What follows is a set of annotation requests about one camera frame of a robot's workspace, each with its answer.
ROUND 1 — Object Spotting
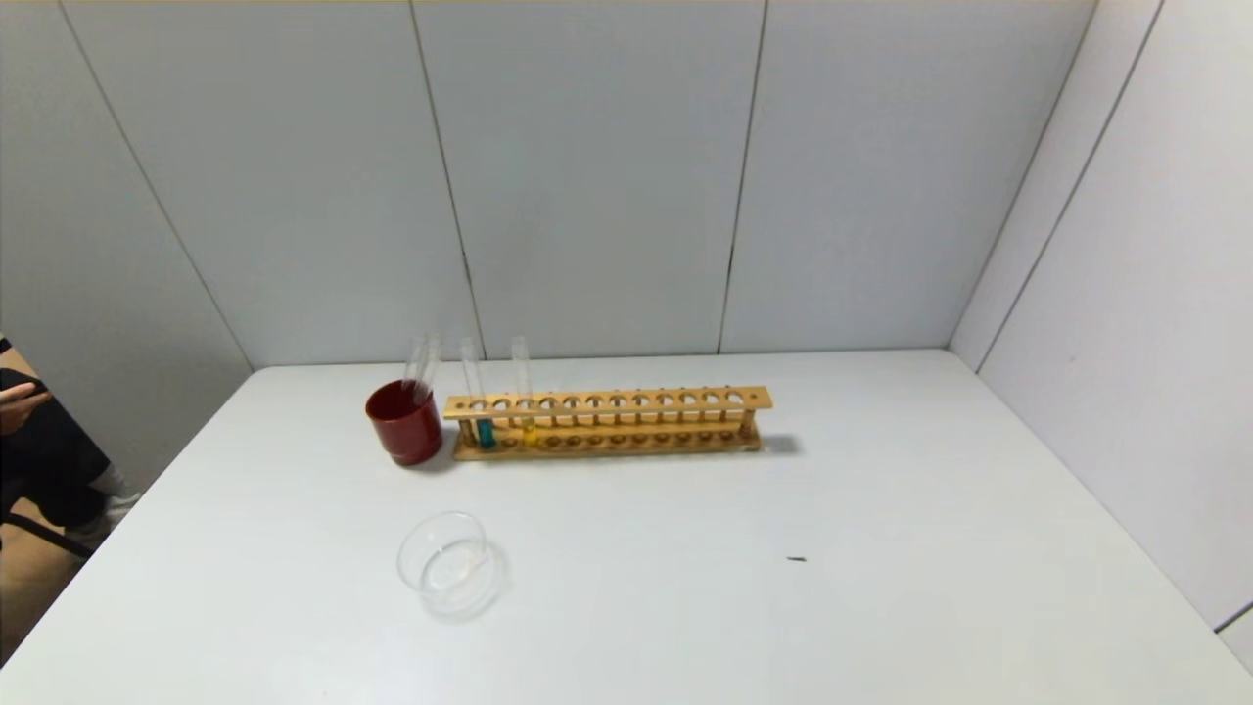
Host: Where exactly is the bystander bare hand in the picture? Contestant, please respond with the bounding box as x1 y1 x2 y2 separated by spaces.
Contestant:
0 380 53 436

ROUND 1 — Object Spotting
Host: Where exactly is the blue pigment glass test tube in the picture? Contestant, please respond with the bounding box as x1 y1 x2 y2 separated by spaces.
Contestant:
459 338 497 450

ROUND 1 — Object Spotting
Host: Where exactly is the yellow pigment glass test tube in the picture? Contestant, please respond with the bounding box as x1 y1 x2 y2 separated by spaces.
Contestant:
510 336 540 448

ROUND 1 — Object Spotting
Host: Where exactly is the wooden test tube rack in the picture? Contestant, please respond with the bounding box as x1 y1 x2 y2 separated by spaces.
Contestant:
442 385 774 461

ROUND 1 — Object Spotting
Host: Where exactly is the black chair leg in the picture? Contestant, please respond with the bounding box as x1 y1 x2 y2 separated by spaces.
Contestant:
0 509 95 562

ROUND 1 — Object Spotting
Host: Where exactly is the bystander white shoe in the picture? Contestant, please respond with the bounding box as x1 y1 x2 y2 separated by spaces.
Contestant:
63 464 144 551

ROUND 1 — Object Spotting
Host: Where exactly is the red plastic cup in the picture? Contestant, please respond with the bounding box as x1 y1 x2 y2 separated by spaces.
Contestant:
365 379 444 467

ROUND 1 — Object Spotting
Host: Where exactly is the clear glass dish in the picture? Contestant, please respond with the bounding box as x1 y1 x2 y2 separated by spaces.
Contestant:
395 511 508 620

